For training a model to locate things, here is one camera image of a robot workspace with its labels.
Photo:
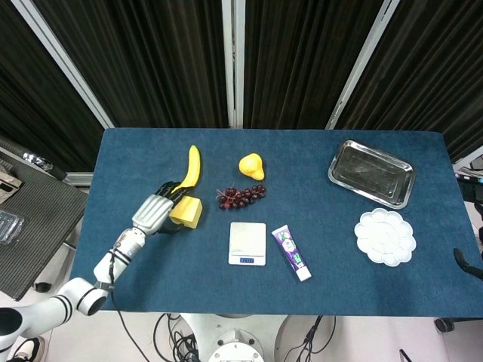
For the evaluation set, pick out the clear plastic blister pack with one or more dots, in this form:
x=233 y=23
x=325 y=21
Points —
x=9 y=228

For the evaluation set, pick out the brown cardboard box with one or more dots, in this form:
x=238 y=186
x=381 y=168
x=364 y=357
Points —
x=9 y=179

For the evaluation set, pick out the foil wrapped black tube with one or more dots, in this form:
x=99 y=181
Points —
x=41 y=161

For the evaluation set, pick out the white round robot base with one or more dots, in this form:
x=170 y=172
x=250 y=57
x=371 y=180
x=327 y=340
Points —
x=234 y=339

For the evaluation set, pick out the blue fabric table cloth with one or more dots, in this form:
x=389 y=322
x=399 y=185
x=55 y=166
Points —
x=188 y=283

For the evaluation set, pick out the yellow toy banana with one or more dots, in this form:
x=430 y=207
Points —
x=193 y=166

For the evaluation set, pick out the black pleated curtain panel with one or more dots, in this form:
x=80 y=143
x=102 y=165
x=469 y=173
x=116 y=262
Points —
x=30 y=94
x=434 y=75
x=151 y=64
x=298 y=64

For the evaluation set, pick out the white metal frame post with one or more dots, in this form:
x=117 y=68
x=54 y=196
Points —
x=64 y=64
x=233 y=64
x=362 y=64

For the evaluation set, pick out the black chair armrest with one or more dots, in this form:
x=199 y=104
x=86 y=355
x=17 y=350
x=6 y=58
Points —
x=468 y=265

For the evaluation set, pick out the dark red toy grapes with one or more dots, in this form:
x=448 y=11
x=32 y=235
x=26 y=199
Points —
x=241 y=198

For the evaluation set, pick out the yellow toy pear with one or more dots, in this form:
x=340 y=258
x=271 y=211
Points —
x=250 y=166

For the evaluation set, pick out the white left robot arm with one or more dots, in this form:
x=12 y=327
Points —
x=120 y=252

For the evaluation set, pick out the yellow foam cube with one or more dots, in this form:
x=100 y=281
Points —
x=188 y=213

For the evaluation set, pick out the purple white toothpaste tube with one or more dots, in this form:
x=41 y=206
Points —
x=290 y=249

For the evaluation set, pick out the white flower-shaped paint palette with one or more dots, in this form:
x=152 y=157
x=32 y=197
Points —
x=385 y=237

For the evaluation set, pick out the black chair base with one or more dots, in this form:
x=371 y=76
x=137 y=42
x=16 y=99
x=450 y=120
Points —
x=453 y=324

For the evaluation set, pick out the black white sneaker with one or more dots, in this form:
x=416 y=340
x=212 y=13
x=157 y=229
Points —
x=28 y=348

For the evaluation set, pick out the rectangular stainless steel tray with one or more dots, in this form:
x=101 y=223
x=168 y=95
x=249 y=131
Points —
x=371 y=173

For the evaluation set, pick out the grey ribbed side table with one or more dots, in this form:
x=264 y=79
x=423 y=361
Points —
x=37 y=226

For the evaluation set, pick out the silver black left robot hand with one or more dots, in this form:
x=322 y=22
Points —
x=152 y=213

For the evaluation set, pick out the small digital kitchen scale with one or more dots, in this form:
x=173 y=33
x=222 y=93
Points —
x=247 y=237

